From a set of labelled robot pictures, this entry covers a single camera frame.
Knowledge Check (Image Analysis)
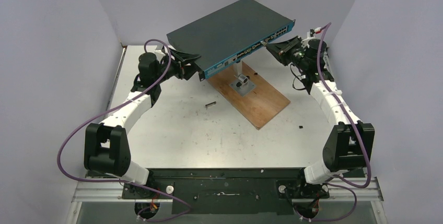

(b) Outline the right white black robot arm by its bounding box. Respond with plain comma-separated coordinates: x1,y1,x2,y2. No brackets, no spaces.
265,37,375,197

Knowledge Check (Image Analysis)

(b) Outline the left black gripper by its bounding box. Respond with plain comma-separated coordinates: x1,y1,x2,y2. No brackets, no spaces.
155,50,202,84

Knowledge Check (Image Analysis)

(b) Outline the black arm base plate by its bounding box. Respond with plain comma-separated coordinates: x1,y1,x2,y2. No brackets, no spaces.
122,168,332,215

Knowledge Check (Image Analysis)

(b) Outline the aluminium frame rail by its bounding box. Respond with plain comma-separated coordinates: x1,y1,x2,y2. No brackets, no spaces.
72,178,383,203

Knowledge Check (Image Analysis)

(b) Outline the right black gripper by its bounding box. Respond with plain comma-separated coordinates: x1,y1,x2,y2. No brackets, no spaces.
265,36,309,70

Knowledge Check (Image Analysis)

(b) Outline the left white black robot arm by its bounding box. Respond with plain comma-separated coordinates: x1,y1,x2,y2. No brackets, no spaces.
84,48,201,198

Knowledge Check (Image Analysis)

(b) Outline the dark transceiver module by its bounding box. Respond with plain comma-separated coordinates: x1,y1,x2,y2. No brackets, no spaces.
205,101,217,109

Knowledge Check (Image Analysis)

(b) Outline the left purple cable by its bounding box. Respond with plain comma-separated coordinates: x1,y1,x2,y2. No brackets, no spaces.
56,39,193,223

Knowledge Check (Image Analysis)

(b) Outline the teal grey network switch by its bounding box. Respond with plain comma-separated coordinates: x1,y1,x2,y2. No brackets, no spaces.
167,0,295,80

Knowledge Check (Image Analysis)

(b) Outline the wooden base board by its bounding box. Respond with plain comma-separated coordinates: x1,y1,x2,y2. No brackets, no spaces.
207,62,290,129

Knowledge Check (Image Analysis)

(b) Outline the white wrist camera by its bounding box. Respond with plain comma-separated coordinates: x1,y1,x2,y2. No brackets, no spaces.
154,45,167,57
301,27,322,48

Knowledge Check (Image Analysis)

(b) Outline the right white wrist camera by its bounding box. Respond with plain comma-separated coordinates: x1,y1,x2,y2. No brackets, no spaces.
301,27,322,48

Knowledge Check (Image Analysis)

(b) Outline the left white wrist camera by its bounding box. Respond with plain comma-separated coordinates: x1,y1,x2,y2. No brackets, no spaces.
154,45,167,57

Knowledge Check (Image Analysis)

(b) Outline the metal switch mounting stand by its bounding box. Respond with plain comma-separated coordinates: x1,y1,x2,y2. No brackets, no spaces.
230,61,255,97

